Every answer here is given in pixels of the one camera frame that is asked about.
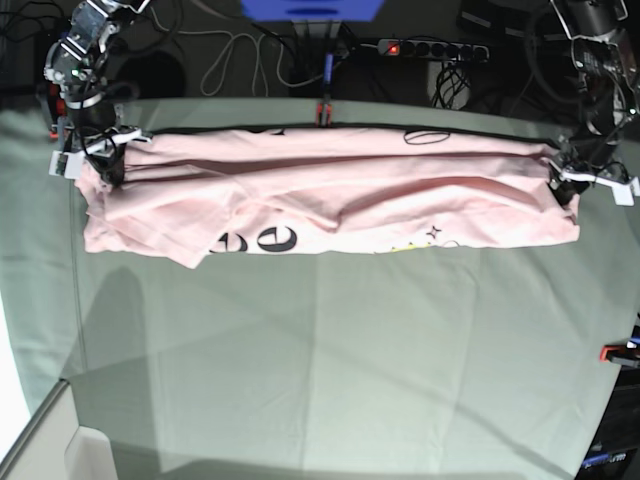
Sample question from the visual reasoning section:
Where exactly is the blue box top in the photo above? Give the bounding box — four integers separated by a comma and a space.
241, 0, 384, 22

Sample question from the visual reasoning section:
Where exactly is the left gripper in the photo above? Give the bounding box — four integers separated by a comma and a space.
549, 132, 620, 205

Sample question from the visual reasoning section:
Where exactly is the red clamp right edge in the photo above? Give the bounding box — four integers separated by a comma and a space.
600, 339, 639, 369

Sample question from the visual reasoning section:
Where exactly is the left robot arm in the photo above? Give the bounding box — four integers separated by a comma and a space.
524, 1, 639, 207

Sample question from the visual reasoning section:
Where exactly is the white bin corner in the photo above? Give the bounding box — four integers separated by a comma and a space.
64, 426, 118, 480

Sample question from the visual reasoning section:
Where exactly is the pink t-shirt black print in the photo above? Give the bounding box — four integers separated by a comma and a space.
76, 128, 580, 269

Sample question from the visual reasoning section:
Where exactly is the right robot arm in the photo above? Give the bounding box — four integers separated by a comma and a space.
43, 1, 148, 187

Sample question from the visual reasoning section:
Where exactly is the black power strip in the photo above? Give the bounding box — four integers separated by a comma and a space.
377, 39, 490, 64

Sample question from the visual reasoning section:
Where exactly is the red clamp left edge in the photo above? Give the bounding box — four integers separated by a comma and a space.
38, 82, 66, 139

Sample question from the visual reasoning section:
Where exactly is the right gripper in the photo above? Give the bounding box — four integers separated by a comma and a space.
65, 107, 125, 187

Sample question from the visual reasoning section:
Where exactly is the red clamp top centre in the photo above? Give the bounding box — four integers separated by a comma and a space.
315, 101, 332, 128

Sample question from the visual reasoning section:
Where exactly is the red clamp edge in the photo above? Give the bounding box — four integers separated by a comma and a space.
38, 82, 66, 139
600, 339, 639, 369

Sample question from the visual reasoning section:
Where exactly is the blue clamp handle centre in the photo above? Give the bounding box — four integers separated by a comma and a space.
323, 52, 334, 87

